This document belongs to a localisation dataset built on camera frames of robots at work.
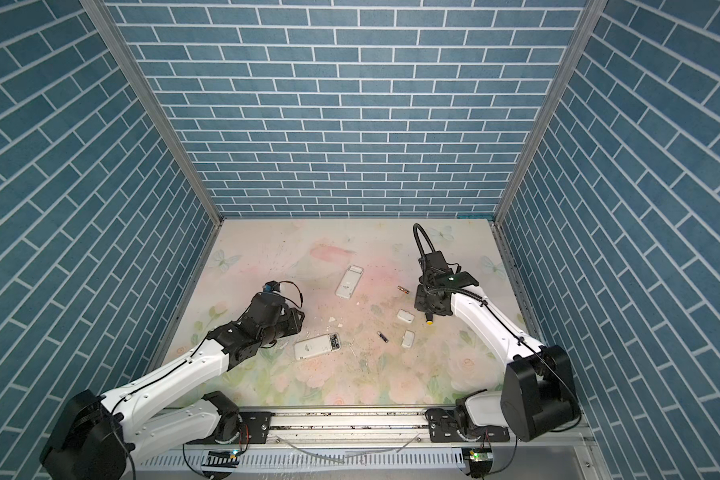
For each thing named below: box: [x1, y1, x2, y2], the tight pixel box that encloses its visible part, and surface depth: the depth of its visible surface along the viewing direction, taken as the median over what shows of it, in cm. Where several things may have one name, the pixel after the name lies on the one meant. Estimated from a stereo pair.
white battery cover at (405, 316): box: [397, 309, 415, 323], surface depth 96 cm
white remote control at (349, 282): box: [334, 265, 364, 299], surface depth 104 cm
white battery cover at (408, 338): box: [401, 329, 415, 348], surface depth 91 cm
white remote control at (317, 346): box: [294, 332, 342, 361], surface depth 88 cm
